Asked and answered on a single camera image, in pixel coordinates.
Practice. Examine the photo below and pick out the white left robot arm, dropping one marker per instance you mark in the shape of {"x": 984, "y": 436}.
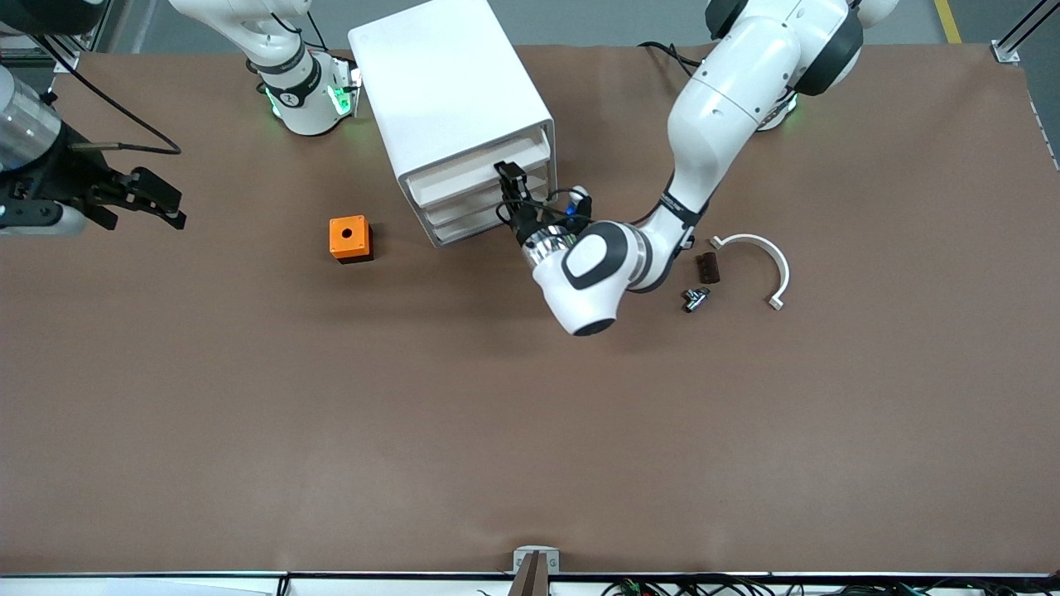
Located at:
{"x": 729, "y": 108}

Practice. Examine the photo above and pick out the white table edge rail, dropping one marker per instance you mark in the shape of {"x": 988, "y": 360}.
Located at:
{"x": 166, "y": 586}

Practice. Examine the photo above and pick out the aluminium frame profile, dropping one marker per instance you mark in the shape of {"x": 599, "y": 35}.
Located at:
{"x": 1007, "y": 52}
{"x": 62, "y": 58}

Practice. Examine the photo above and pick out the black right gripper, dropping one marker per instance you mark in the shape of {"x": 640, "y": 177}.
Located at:
{"x": 68, "y": 184}

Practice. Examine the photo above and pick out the silver metal fitting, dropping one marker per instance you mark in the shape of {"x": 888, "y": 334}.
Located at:
{"x": 696, "y": 300}

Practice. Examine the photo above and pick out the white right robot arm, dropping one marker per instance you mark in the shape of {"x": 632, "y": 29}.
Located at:
{"x": 298, "y": 108}

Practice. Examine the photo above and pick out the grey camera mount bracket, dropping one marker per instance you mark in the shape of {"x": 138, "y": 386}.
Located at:
{"x": 537, "y": 561}

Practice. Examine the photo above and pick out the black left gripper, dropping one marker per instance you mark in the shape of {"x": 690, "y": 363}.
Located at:
{"x": 523, "y": 220}

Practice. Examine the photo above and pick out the orange box with hole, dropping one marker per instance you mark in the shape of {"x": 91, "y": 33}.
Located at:
{"x": 348, "y": 236}

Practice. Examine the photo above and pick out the white half-round pipe clamp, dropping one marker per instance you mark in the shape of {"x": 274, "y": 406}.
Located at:
{"x": 749, "y": 238}

